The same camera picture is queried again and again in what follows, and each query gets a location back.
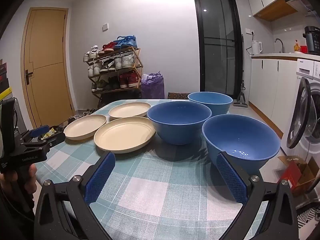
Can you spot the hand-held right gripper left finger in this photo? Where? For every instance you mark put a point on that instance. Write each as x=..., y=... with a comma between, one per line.
x=100, y=177

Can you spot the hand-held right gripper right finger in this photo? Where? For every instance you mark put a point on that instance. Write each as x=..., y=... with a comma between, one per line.
x=232, y=180

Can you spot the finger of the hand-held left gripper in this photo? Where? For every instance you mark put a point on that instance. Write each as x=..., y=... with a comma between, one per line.
x=50, y=143
x=40, y=130

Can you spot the cream round plate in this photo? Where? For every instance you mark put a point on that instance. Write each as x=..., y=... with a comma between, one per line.
x=130, y=110
x=85, y=127
x=125, y=135

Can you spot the blue bowl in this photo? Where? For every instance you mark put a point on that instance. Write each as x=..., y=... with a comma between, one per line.
x=240, y=140
x=178, y=122
x=210, y=102

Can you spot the person's left forearm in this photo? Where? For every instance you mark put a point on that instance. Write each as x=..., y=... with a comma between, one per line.
x=15, y=222

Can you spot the person's left hand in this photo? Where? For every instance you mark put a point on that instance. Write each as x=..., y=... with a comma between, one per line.
x=31, y=173

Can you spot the pile of yellow snack wrappers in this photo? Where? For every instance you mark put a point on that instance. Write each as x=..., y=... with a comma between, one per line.
x=48, y=133

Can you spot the scattered loose sneakers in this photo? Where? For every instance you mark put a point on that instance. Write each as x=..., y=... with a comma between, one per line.
x=82, y=113

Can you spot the stack of dark boxes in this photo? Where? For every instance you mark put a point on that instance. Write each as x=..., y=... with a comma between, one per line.
x=3, y=80

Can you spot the teal checked tablecloth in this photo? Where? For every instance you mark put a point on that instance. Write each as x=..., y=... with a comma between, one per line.
x=160, y=180

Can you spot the yellow wooden door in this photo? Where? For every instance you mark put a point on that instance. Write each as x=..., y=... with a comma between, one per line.
x=47, y=67

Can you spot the cardboard box with red side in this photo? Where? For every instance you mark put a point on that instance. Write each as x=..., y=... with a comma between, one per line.
x=297, y=172

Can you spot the black and white striped rug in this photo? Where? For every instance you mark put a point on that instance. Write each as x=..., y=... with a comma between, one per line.
x=307, y=217

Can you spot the wooden shoe rack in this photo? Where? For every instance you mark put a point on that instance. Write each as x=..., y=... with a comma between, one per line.
x=117, y=89

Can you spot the grey stick vacuum cleaner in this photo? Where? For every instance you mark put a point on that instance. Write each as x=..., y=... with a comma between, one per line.
x=242, y=92

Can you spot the brown patterned doormat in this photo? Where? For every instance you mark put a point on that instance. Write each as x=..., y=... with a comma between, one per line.
x=178, y=95

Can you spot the white washing machine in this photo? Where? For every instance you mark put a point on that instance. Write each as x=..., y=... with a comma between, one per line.
x=305, y=105

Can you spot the purple bag bin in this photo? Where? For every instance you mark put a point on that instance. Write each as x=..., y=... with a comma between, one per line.
x=153, y=86

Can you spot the white kitchen base cabinets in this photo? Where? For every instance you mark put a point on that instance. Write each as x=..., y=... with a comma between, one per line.
x=267, y=80

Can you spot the shoe rack with shoes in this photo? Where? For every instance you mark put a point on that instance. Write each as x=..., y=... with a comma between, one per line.
x=125, y=42

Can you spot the white kitchen countertop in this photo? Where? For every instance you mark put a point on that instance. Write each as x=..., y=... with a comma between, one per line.
x=275, y=55

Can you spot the white electric kettle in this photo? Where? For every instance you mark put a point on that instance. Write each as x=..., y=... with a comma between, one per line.
x=256, y=47

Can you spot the black framed glass door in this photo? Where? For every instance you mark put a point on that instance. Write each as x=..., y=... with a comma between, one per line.
x=216, y=42

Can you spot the chrome kitchen faucet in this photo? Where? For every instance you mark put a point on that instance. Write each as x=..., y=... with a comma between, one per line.
x=279, y=43

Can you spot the yellow bottle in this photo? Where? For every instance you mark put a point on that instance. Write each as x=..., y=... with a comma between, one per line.
x=296, y=47

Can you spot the black pressure cooker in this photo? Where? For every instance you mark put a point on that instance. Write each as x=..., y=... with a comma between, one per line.
x=312, y=40

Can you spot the range hood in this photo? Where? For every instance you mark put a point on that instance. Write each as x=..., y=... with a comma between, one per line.
x=300, y=0

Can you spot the white wall switch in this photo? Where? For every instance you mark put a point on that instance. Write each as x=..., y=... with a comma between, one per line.
x=105, y=27

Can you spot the white wall socket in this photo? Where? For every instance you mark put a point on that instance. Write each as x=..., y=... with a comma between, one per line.
x=251, y=32

